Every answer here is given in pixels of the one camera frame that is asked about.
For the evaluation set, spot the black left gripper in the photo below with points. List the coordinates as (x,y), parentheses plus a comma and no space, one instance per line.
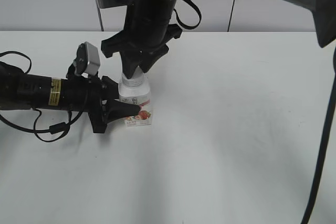
(85,94)

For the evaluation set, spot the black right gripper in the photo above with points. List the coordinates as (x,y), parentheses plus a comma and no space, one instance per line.
(131,46)

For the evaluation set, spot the white screw cap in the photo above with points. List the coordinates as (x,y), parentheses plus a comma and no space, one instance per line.
(136,80)

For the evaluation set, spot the white strawberry drink bottle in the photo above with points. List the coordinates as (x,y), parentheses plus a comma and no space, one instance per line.
(141,96)

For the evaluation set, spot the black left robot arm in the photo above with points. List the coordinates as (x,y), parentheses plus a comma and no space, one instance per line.
(22,91)

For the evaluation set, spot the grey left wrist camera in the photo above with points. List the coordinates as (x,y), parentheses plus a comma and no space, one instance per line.
(87,59)

